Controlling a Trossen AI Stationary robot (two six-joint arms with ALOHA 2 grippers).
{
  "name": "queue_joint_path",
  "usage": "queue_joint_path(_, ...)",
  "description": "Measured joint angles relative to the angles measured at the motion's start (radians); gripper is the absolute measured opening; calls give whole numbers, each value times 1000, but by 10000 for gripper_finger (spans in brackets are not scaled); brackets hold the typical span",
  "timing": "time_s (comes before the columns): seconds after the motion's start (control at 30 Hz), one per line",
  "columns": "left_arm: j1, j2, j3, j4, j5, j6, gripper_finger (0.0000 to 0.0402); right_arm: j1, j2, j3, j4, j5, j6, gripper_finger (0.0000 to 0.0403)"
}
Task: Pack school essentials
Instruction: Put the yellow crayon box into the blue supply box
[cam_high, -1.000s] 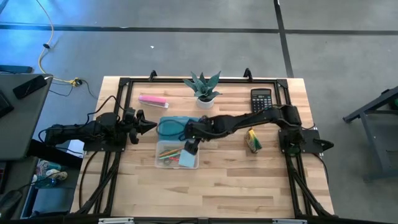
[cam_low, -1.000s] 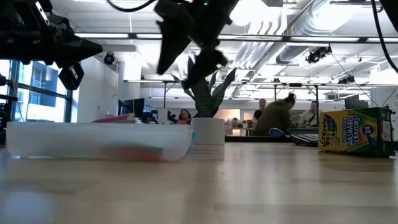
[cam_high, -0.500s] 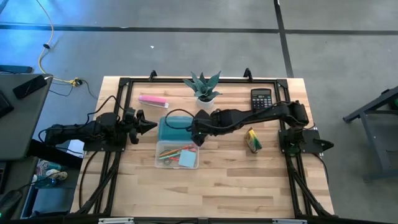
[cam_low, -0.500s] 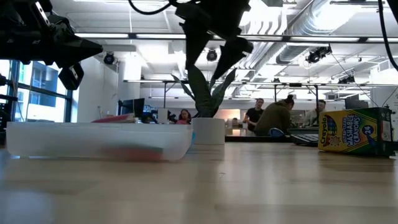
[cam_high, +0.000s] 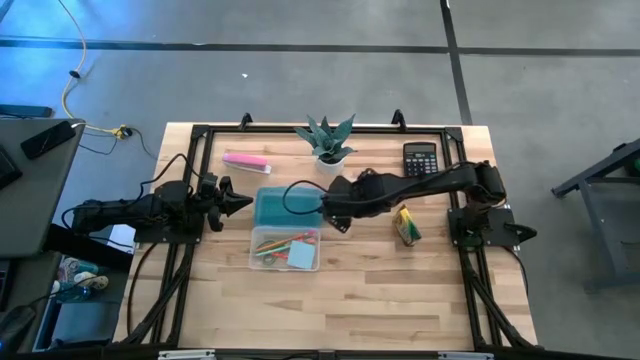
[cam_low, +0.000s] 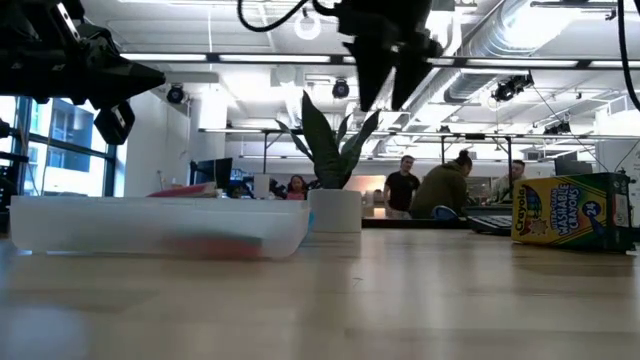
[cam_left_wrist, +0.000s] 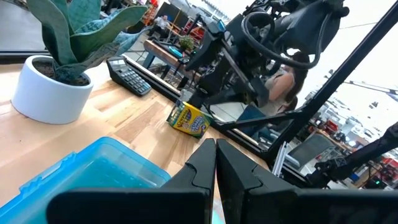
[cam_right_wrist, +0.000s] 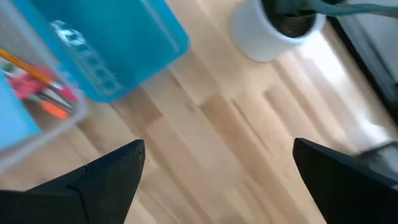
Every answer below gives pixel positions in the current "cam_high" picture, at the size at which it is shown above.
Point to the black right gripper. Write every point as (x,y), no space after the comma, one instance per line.
(342,200)

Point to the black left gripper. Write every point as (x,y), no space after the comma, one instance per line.
(202,207)

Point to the pink rubber eraser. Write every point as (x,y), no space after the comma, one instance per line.
(311,239)

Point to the blue-lidded clear pencil box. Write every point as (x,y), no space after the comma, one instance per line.
(280,205)

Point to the blue sticky notes pad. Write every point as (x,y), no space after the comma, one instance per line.
(301,255)

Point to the yellow pencil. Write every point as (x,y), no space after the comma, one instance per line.
(290,240)

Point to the yellow and green crayon box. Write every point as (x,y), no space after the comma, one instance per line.
(406,227)

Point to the teal pencil with orange end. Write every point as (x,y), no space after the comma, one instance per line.
(275,250)

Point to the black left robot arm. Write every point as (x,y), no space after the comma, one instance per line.
(120,212)

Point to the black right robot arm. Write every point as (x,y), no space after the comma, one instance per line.
(425,185)

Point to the pink and white stapler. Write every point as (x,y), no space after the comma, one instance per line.
(245,161)

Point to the white plant pot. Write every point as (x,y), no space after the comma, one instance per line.
(329,167)

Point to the green succulent plant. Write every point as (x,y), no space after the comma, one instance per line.
(327,142)

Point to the black calculator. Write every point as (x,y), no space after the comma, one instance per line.
(420,160)

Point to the white bottle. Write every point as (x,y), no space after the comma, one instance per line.
(92,281)

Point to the black storage cart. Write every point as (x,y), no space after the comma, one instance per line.
(85,320)

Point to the black smartphone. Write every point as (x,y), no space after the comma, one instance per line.
(47,140)

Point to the grey desk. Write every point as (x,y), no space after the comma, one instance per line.
(35,200)

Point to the black flat floor device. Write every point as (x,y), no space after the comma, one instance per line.
(25,111)

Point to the black keyboard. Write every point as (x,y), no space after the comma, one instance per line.
(7,167)

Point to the grey metal stand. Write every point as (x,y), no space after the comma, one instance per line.
(600,235)

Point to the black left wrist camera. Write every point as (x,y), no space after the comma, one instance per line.
(209,184)

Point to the black metal table frame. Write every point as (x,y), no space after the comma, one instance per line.
(250,129)

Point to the black frame clamp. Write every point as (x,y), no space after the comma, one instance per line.
(398,121)
(246,122)

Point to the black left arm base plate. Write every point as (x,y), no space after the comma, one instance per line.
(165,236)

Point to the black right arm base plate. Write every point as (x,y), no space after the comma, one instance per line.
(495,227)

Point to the white table bracket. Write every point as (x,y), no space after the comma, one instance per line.
(465,356)
(187,355)

